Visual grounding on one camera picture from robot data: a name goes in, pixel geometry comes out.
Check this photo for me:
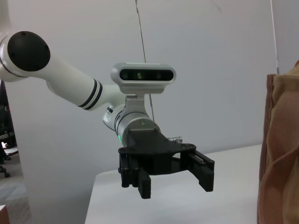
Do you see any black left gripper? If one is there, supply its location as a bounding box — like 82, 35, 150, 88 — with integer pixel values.
118, 128, 215, 200

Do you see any khaki canvas food bag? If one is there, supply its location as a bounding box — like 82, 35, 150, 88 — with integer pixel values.
256, 60, 299, 224

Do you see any brown box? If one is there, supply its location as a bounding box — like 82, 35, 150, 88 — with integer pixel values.
0, 204, 8, 224

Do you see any black office chair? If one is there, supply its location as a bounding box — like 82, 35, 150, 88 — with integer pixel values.
0, 79, 18, 178

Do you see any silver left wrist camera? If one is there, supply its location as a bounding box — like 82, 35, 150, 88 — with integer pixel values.
110, 62, 177, 119

